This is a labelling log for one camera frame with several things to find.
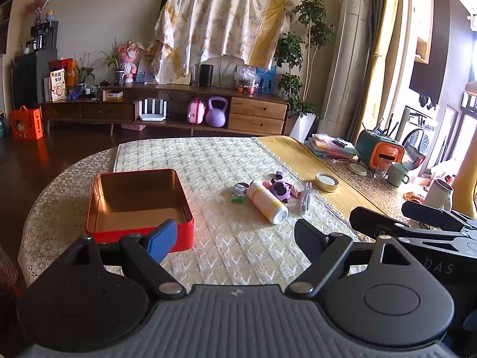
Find round metal tin lid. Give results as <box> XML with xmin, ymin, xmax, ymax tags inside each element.
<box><xmin>315</xmin><ymin>173</ymin><xmax>340</xmax><ymax>192</ymax></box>

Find pink comb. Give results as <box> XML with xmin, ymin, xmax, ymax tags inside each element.
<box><xmin>290</xmin><ymin>186</ymin><xmax>302</xmax><ymax>199</ymax></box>

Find white yellow bottle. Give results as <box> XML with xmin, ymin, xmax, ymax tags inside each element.
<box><xmin>247</xmin><ymin>181</ymin><xmax>289</xmax><ymax>225</ymax></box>

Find purple sheep toy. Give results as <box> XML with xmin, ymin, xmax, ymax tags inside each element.
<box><xmin>263</xmin><ymin>171</ymin><xmax>295</xmax><ymax>204</ymax></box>

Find green small toy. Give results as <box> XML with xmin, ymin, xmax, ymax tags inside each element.
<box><xmin>230</xmin><ymin>196</ymin><xmax>243</xmax><ymax>204</ymax></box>

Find white frame sunglasses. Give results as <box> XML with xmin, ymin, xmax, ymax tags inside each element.
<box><xmin>299</xmin><ymin>182</ymin><xmax>313</xmax><ymax>215</ymax></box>

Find green mug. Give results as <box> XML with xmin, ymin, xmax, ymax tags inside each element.
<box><xmin>387</xmin><ymin>162</ymin><xmax>409</xmax><ymax>188</ymax></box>

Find red metal tin box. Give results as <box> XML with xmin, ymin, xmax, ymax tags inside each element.
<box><xmin>86</xmin><ymin>169</ymin><xmax>195</xmax><ymax>252</ymax></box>

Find green orange tissue box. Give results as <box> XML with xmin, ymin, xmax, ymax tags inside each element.
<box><xmin>355</xmin><ymin>130</ymin><xmax>404</xmax><ymax>169</ymax></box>

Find quilted cream table mat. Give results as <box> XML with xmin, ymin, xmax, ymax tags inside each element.
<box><xmin>104</xmin><ymin>136</ymin><xmax>374</xmax><ymax>292</ymax></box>

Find stack of books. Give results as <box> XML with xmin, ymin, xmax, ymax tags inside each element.
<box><xmin>304</xmin><ymin>133</ymin><xmax>358</xmax><ymax>159</ymax></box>

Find lace tablecloth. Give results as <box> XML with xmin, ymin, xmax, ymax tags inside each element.
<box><xmin>18</xmin><ymin>148</ymin><xmax>117</xmax><ymax>285</ymax></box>

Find yellow table runner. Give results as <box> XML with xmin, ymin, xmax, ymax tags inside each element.
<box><xmin>255</xmin><ymin>135</ymin><xmax>389</xmax><ymax>222</ymax></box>

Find white standing air conditioner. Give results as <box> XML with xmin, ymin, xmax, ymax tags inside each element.
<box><xmin>317</xmin><ymin>0</ymin><xmax>369</xmax><ymax>138</ymax></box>

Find white wifi router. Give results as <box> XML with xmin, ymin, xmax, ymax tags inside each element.
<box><xmin>138</xmin><ymin>98</ymin><xmax>167</xmax><ymax>122</ymax></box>

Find pink toy case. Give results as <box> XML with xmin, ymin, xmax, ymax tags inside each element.
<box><xmin>187</xmin><ymin>98</ymin><xmax>205</xmax><ymax>124</ymax></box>

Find wooden tv cabinet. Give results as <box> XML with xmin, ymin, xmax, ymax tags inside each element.
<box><xmin>41</xmin><ymin>84</ymin><xmax>289</xmax><ymax>136</ymax></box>

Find purple kettlebell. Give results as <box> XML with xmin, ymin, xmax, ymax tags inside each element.
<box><xmin>205</xmin><ymin>96</ymin><xmax>228</xmax><ymax>128</ymax></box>

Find orange gift box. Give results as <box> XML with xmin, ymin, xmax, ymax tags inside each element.
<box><xmin>9</xmin><ymin>106</ymin><xmax>43</xmax><ymax>141</ymax></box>

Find blue box on cabinet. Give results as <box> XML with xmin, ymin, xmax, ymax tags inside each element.
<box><xmin>256</xmin><ymin>66</ymin><xmax>276</xmax><ymax>95</ymax></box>

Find potted green tree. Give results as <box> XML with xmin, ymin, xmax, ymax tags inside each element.
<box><xmin>274</xmin><ymin>0</ymin><xmax>337</xmax><ymax>142</ymax></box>

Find black speaker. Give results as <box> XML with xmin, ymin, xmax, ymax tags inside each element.
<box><xmin>198</xmin><ymin>64</ymin><xmax>213</xmax><ymax>87</ymax></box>

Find snack box with cartoon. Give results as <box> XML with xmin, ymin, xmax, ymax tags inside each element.
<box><xmin>49</xmin><ymin>69</ymin><xmax>66</xmax><ymax>102</ymax></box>

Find bag of fruit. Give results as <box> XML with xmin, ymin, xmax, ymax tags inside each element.
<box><xmin>234</xmin><ymin>66</ymin><xmax>260</xmax><ymax>95</ymax></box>

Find pink plush doll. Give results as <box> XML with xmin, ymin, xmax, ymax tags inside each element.
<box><xmin>117</xmin><ymin>40</ymin><xmax>142</xmax><ymax>84</ymax></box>

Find black cabinet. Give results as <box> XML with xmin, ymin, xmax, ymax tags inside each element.
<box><xmin>12</xmin><ymin>20</ymin><xmax>58</xmax><ymax>110</ymax></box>

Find floral cloth cover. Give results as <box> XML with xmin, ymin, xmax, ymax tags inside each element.
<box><xmin>150</xmin><ymin>0</ymin><xmax>295</xmax><ymax>84</ymax></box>

